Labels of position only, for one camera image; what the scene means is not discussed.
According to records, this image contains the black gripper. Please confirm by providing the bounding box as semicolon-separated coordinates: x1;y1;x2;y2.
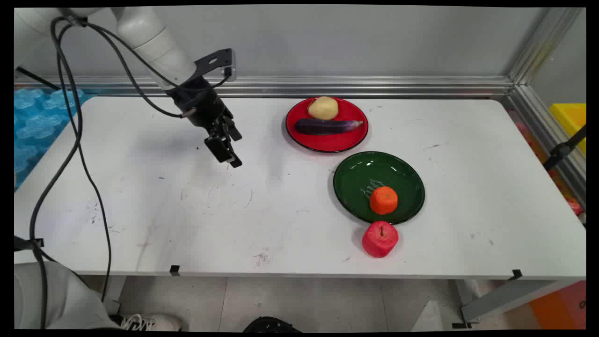
168;77;243;169

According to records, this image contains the purple eggplant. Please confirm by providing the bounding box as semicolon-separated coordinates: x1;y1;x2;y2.
294;118;365;136

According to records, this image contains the red round plate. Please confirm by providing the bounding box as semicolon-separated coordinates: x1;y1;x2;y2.
285;97;369;154

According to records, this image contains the yellow potato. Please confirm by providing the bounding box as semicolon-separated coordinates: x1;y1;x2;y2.
307;96;339;120

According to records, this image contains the dark green round plate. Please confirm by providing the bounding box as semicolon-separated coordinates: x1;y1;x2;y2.
333;151;426;225

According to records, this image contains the orange mandarin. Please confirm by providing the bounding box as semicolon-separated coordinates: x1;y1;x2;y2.
369;186;399;215

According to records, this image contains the red apple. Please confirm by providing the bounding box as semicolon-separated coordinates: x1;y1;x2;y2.
362;221;399;258

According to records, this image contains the blue bubble wrap sheet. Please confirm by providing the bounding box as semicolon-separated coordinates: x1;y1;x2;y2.
14;88;97;189

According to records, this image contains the black object on floor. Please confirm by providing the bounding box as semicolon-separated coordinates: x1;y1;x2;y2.
242;316;303;333

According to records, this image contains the white table leg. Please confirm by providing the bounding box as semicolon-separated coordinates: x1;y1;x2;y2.
102;276;128;315

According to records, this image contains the white sneaker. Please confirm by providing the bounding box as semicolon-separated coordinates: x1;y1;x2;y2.
116;313;183;332

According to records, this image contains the thin black rod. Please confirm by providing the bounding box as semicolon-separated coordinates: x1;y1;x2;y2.
14;66;61;91

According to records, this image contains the white table leg brace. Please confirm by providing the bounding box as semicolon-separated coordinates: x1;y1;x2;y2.
460;279;577;324

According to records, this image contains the yellow plastic box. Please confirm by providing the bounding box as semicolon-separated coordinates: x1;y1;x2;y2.
548;103;586;156

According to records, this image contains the orange box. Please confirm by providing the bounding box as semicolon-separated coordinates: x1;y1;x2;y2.
529;281;586;330

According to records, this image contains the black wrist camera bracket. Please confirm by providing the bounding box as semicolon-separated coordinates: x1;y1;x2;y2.
194;48;237;83

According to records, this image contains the horizontal aluminium frame rail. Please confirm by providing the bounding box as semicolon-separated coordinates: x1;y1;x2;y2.
14;76;515;98

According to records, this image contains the thin black cable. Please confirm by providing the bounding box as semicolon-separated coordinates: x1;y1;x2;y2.
56;21;197;302

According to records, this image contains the thick black cable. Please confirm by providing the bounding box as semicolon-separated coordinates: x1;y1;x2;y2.
28;17;232;330

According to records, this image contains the aluminium frame side rail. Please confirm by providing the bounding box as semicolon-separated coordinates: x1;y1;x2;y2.
503;84;586;209

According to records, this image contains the aluminium frame corner post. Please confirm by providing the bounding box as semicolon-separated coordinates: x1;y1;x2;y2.
508;7;585;86

